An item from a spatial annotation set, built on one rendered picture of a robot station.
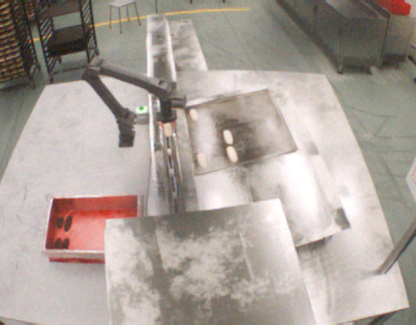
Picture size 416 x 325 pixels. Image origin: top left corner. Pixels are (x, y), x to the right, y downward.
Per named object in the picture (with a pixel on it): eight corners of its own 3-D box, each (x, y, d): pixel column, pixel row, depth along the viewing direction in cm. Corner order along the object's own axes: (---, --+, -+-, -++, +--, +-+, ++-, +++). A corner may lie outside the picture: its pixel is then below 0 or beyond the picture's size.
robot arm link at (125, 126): (83, 65, 175) (74, 75, 168) (100, 53, 169) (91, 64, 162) (130, 123, 199) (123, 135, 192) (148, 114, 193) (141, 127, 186)
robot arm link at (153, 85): (95, 63, 173) (86, 73, 166) (97, 54, 169) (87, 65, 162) (170, 89, 178) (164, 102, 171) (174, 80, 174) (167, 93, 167)
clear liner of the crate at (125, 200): (55, 207, 167) (48, 194, 160) (146, 203, 170) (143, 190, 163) (46, 263, 144) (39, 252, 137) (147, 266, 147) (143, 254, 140)
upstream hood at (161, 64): (147, 21, 312) (147, 14, 306) (166, 18, 314) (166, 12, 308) (148, 94, 226) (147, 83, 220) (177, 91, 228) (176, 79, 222)
